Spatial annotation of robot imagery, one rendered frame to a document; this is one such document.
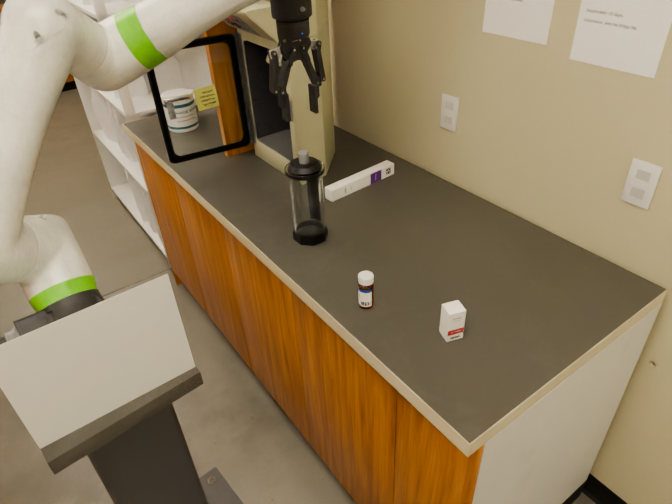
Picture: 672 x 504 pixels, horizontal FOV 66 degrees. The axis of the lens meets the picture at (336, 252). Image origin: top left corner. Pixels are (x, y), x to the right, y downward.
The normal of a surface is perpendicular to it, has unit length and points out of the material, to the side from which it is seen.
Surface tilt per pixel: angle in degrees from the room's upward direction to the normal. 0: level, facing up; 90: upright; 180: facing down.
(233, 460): 0
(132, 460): 90
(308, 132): 90
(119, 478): 90
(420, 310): 0
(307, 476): 0
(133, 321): 90
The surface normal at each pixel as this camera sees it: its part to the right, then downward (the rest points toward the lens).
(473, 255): -0.04, -0.81
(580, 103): -0.81, 0.37
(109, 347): 0.61, 0.44
